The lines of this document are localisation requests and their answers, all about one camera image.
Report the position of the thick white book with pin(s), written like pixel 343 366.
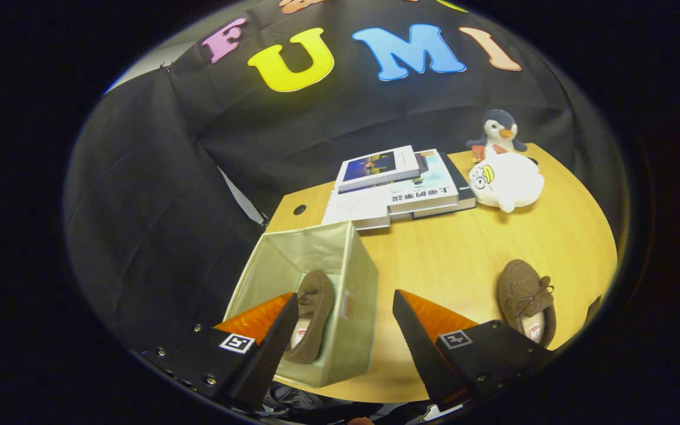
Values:
pixel 355 209

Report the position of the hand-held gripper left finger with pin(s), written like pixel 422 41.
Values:
pixel 263 360

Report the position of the black book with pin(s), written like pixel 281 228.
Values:
pixel 464 192

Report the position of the green fabric storage box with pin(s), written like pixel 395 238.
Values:
pixel 358 277

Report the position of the small white book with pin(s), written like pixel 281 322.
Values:
pixel 375 168

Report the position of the brown fuzzy slipper shoe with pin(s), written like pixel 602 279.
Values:
pixel 316 295
pixel 520 289

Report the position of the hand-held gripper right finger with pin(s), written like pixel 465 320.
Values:
pixel 425 360

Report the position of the white round plush toy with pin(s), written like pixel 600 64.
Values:
pixel 514 183

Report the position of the dark grey cloth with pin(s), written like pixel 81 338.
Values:
pixel 298 398

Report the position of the grey penguin plush toy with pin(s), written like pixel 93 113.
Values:
pixel 498 130

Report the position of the light blue cover book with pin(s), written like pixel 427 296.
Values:
pixel 428 192

